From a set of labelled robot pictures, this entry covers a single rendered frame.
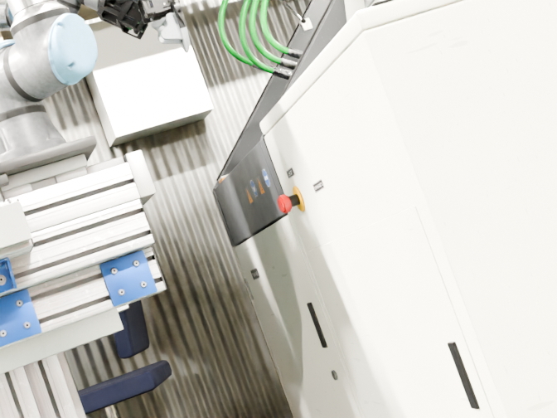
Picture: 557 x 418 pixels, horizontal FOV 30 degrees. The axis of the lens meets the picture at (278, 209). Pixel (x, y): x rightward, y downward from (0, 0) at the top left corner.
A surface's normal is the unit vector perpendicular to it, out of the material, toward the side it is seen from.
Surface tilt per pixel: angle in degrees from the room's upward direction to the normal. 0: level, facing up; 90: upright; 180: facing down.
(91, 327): 90
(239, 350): 90
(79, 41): 98
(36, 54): 95
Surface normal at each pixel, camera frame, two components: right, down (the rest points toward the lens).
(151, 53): 0.30, -0.17
